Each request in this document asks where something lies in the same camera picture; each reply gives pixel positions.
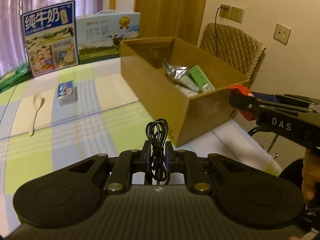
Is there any red candy packet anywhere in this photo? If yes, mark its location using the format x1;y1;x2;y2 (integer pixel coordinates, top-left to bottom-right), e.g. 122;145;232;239
228;84;254;121

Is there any black audio cable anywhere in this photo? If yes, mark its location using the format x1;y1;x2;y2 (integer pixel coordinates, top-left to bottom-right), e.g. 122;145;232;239
144;118;171;186

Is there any person's right hand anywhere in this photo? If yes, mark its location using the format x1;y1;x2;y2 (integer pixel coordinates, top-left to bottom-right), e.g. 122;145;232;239
302;149;319;202

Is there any green small box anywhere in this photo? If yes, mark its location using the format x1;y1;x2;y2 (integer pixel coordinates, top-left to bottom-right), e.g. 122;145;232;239
189;65;215;93

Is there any quilted beige chair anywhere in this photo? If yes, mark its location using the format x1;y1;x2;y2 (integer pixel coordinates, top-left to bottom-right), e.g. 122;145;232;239
199;22;266;86

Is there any brown cardboard box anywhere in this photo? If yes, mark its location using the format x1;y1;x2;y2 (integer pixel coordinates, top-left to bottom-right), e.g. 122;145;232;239
120;37;249;146

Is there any silver foil bag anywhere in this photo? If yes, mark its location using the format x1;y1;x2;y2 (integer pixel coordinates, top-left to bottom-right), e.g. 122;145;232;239
162;62;200;93

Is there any checked tablecloth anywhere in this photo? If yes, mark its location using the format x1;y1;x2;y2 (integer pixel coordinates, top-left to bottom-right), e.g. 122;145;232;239
0;57;281;230

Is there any clear box blue label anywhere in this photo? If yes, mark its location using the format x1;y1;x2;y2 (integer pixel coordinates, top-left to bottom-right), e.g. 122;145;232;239
57;81;77;106

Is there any white plastic spoon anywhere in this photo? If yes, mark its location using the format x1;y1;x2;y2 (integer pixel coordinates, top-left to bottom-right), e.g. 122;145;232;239
28;93;45;137

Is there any brown wooden door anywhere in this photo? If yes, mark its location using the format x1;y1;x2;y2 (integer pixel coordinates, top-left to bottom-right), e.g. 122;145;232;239
135;0;206;45

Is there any light blue milk gift box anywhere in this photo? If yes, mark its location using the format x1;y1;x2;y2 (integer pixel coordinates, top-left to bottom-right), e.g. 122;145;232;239
76;10;140;64

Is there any green wet wipes pack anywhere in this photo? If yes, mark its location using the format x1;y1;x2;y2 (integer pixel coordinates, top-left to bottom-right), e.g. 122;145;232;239
0;62;33;93

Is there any blue illustrated milk carton box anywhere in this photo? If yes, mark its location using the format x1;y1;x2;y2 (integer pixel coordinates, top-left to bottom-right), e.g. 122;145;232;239
21;1;79;77

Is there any purple curtain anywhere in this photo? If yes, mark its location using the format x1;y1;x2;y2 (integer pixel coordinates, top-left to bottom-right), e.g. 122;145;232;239
0;0;103;75

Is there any white wall outlet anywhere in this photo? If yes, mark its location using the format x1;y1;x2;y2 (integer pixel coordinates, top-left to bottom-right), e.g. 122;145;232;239
273;23;291;45

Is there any wall socket with plug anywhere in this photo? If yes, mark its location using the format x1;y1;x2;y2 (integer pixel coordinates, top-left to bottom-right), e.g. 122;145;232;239
214;4;245;56

